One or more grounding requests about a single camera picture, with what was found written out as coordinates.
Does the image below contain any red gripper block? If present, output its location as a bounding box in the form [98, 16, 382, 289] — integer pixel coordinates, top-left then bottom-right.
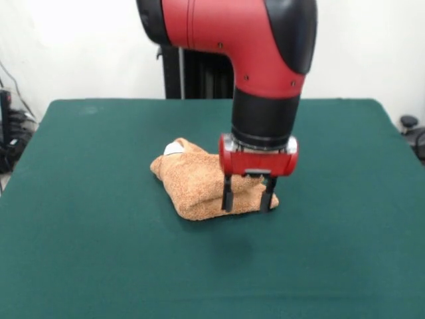
[218, 134, 299, 213]

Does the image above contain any tan terry towel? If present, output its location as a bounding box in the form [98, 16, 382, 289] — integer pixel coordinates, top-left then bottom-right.
[149, 137, 280, 221]

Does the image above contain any dark green table cloth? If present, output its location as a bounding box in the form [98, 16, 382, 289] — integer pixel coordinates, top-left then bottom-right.
[0, 98, 425, 319]

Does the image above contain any black chair base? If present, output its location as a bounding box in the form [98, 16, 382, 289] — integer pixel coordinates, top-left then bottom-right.
[399, 114, 425, 167]

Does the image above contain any black box device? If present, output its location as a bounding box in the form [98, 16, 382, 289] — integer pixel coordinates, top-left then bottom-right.
[0, 88, 14, 147]

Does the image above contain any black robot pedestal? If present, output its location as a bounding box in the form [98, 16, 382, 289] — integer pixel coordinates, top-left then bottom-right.
[155, 45, 235, 100]

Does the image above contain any black cable bundle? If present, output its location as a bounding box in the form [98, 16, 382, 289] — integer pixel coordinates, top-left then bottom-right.
[0, 109, 37, 173]

